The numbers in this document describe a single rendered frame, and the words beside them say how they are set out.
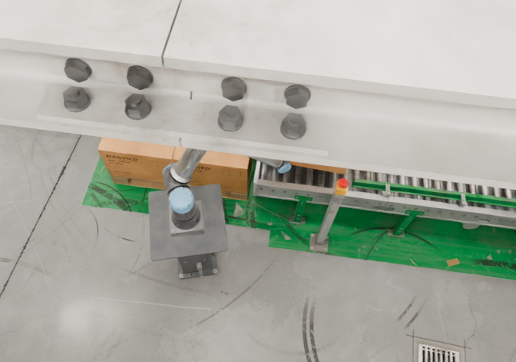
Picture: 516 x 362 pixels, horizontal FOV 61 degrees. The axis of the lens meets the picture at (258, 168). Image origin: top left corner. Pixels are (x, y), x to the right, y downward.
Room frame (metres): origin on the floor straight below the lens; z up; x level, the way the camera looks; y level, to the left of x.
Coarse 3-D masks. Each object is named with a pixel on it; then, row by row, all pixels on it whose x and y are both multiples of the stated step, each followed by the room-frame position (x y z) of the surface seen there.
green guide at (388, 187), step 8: (352, 184) 1.64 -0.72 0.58; (360, 184) 1.63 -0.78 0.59; (368, 184) 1.63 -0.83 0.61; (376, 184) 1.61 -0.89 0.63; (384, 184) 1.62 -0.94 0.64; (392, 184) 1.62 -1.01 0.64; (400, 184) 1.62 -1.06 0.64; (400, 192) 1.60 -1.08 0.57; (408, 192) 1.60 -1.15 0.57; (416, 192) 1.60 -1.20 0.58; (424, 192) 1.59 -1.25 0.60; (432, 192) 1.59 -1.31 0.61; (440, 192) 1.58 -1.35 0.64; (448, 192) 1.58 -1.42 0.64; (456, 192) 1.59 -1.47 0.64; (464, 192) 1.59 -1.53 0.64; (456, 200) 1.57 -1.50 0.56; (464, 200) 1.52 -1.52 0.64; (472, 200) 1.56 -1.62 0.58; (480, 200) 1.56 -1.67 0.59; (488, 200) 1.55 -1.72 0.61; (496, 200) 1.54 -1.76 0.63; (504, 200) 1.55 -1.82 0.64; (512, 200) 1.55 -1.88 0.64
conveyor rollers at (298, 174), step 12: (264, 168) 1.75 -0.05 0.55; (276, 168) 1.76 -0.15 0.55; (300, 168) 1.77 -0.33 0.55; (312, 168) 1.78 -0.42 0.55; (276, 180) 1.66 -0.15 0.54; (288, 180) 1.66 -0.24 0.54; (300, 180) 1.67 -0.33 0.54; (312, 180) 1.68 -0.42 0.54; (324, 180) 1.69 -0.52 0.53; (504, 192) 1.67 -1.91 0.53
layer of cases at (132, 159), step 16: (112, 144) 1.89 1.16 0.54; (128, 144) 1.90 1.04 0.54; (144, 144) 1.91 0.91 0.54; (160, 144) 1.92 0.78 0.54; (112, 160) 1.83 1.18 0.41; (128, 160) 1.82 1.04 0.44; (144, 160) 1.81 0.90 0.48; (160, 160) 1.79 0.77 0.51; (176, 160) 1.78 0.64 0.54; (208, 160) 1.80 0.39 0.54; (224, 160) 1.81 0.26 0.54; (240, 160) 1.82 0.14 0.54; (128, 176) 1.82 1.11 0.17; (144, 176) 1.81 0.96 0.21; (160, 176) 1.80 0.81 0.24; (208, 176) 1.77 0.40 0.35; (224, 176) 1.75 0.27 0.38; (240, 176) 1.74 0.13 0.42
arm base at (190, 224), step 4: (196, 208) 1.21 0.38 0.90; (172, 212) 1.19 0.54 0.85; (196, 212) 1.18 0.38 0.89; (172, 216) 1.17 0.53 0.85; (196, 216) 1.17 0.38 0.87; (172, 220) 1.15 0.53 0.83; (176, 220) 1.13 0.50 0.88; (188, 220) 1.12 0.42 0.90; (192, 220) 1.14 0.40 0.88; (196, 220) 1.16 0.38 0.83; (176, 224) 1.12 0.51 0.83; (180, 224) 1.11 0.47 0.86; (184, 224) 1.11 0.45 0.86; (188, 224) 1.11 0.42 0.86; (192, 224) 1.12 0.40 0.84; (196, 224) 1.13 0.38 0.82; (180, 228) 1.10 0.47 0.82; (184, 228) 1.10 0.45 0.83; (188, 228) 1.10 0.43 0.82
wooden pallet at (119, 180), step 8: (112, 176) 1.83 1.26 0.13; (120, 176) 1.83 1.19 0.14; (128, 184) 1.82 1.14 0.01; (136, 184) 1.82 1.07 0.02; (144, 184) 1.83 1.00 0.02; (152, 184) 1.83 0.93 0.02; (160, 184) 1.84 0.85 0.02; (224, 192) 1.80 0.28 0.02; (232, 192) 1.75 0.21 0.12; (240, 192) 1.74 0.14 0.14; (248, 192) 1.80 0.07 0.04
